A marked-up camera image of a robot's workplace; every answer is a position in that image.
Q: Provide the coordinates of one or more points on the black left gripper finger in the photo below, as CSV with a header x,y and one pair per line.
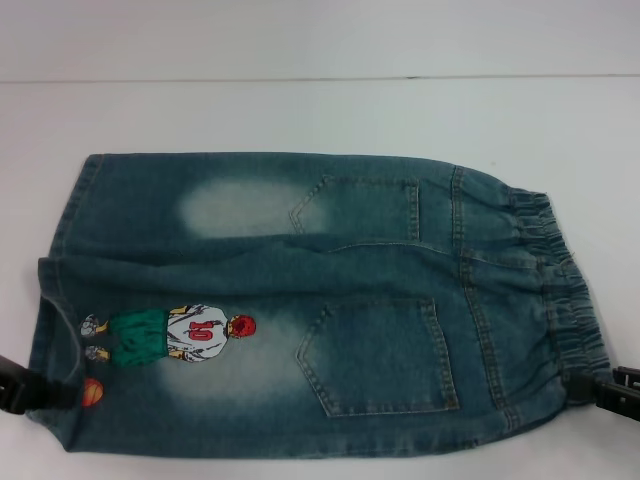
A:
x,y
12,406
50,390

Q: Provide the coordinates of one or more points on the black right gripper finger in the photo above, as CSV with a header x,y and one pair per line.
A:
x,y
610,400
627,376

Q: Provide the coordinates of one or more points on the blue denim shorts basketball print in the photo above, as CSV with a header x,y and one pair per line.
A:
x,y
350,240

